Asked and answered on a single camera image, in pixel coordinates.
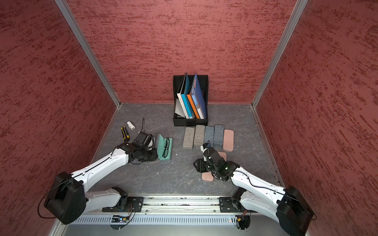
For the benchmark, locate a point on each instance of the green case black glasses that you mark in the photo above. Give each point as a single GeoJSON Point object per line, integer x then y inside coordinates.
{"type": "Point", "coordinates": [164, 147]}

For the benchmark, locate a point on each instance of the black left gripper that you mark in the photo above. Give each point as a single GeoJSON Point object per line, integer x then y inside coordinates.
{"type": "Point", "coordinates": [153, 158]}

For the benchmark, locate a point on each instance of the perforated vent strip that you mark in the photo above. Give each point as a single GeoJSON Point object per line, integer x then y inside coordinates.
{"type": "Point", "coordinates": [202, 220]}

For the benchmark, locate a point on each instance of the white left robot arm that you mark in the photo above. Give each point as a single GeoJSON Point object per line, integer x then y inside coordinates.
{"type": "Point", "coordinates": [69, 196]}

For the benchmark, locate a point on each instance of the aluminium left corner post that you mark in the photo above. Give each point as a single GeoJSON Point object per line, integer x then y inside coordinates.
{"type": "Point", "coordinates": [78, 33]}

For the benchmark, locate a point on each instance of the small white cylinder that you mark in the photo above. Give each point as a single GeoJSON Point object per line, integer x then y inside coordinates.
{"type": "Point", "coordinates": [131, 125]}

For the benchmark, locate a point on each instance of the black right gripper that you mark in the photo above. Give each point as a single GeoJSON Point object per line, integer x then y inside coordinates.
{"type": "Point", "coordinates": [200, 167]}

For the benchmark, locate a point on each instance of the orange book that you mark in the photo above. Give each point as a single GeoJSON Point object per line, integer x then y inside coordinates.
{"type": "Point", "coordinates": [193, 106]}

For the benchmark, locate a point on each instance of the blue folder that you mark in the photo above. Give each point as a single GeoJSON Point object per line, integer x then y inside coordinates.
{"type": "Point", "coordinates": [198, 98]}

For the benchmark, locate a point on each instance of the black mesh file holder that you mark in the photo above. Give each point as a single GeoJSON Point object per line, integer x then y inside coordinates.
{"type": "Point", "coordinates": [182, 121]}

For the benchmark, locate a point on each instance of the teal book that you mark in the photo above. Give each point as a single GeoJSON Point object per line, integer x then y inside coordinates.
{"type": "Point", "coordinates": [184, 95]}

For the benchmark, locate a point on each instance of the aluminium corner post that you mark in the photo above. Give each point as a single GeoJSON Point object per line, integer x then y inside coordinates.
{"type": "Point", "coordinates": [287, 33]}
{"type": "Point", "coordinates": [78, 33]}

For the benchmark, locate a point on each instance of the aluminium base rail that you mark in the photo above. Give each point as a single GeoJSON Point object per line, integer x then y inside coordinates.
{"type": "Point", "coordinates": [197, 204]}

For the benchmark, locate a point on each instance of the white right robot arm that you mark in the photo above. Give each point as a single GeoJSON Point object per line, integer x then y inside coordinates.
{"type": "Point", "coordinates": [287, 206]}

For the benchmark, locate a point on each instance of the white grey book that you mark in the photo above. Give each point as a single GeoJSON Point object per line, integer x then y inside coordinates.
{"type": "Point", "coordinates": [180, 93]}

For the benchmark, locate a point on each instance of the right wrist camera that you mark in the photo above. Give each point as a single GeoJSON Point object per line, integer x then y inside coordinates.
{"type": "Point", "coordinates": [205, 147]}

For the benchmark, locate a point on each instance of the aluminium right corner post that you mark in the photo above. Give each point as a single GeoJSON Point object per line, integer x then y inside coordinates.
{"type": "Point", "coordinates": [287, 33]}

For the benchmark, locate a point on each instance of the pink case yellow glasses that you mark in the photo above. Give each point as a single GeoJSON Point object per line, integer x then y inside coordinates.
{"type": "Point", "coordinates": [207, 177]}

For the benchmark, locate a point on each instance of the pink case dark sunglasses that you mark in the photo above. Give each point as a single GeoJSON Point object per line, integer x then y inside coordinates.
{"type": "Point", "coordinates": [223, 155]}

